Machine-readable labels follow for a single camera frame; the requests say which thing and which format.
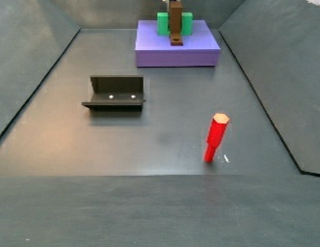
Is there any purple block board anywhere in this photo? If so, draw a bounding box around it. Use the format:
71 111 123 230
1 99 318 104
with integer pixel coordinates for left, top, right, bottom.
133 20 220 68

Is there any red hexagonal peg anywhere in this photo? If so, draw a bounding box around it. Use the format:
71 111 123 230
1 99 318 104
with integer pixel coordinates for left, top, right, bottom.
203 113 230 163

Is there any green block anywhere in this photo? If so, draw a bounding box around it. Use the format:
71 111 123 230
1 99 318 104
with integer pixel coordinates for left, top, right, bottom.
157 13 193 36

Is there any brown upright block with hole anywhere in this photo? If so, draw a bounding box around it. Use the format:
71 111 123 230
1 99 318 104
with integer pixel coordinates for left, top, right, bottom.
168 0 183 46

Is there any black angled bracket holder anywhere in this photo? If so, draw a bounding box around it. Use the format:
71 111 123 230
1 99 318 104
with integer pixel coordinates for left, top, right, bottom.
81 75 144 109

